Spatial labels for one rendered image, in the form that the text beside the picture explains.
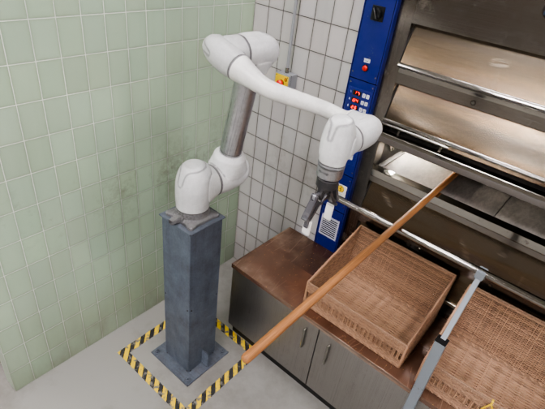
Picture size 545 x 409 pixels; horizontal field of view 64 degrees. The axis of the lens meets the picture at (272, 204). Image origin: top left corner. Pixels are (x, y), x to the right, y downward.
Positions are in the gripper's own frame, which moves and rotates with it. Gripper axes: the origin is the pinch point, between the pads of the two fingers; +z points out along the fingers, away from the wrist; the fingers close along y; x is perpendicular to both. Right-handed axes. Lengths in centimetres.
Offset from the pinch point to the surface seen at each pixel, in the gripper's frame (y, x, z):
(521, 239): -77, 58, 12
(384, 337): -28, 31, 59
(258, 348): 49, 17, 10
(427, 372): -17, 54, 50
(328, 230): -75, -30, 60
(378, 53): -76, -29, -43
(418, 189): -78, 9, 12
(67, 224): 39, -108, 45
